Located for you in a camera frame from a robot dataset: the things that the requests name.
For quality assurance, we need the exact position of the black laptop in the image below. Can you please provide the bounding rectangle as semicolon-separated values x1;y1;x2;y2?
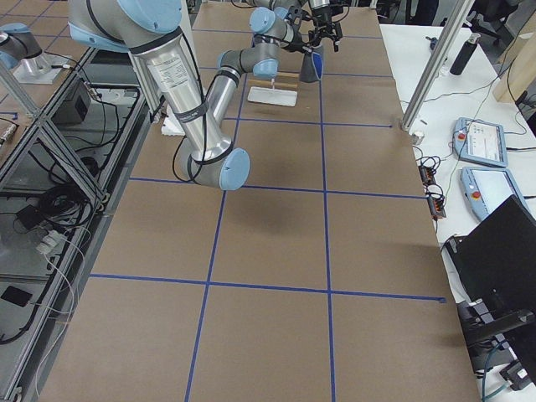
446;195;535;312

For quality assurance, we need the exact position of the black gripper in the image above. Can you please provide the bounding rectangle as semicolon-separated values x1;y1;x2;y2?
286;6;322;54
312;8;343;52

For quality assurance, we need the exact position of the black water bottle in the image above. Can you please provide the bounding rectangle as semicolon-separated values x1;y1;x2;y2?
450;33;481;75

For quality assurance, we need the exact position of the aluminium frame post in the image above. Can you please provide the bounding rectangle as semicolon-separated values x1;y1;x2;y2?
400;0;474;131

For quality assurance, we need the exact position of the lower teach pendant tablet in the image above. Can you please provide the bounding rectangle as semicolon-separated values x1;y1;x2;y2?
461;167;527;221

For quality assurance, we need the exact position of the white towel rack base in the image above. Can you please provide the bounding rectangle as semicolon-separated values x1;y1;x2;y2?
247;86;298;107

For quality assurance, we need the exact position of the teach pendant tablet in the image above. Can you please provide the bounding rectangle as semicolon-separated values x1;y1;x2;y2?
461;167;527;221
453;117;508;168

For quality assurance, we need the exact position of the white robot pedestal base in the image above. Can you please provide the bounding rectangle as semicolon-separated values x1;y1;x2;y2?
162;0;196;136

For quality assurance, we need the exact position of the upper teach pendant tablet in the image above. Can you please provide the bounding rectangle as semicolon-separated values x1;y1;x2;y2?
453;117;508;168

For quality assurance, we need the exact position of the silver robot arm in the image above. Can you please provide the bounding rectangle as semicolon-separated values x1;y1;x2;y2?
69;1;304;190

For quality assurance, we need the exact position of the grey and blue towel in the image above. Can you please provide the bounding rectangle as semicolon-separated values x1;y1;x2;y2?
299;44;324;83

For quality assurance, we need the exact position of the wooden rack rod far side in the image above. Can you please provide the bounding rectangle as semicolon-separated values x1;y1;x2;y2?
276;71;300;79

